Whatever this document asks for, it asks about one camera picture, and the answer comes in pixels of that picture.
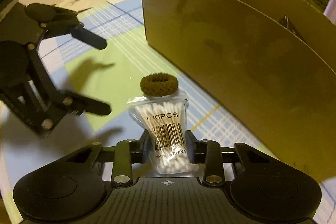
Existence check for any cotton swab bag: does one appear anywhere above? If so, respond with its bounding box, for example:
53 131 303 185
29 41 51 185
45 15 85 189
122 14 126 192
127 90 198 175

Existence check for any brown hair tie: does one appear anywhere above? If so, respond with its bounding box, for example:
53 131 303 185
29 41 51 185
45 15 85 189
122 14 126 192
139 73 180 97

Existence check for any checked tablecloth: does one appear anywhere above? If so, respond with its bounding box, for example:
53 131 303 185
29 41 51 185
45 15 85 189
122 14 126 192
0 0 336 204

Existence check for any brown cardboard box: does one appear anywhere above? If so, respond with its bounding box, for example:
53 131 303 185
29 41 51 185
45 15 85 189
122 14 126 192
142 0 335 181

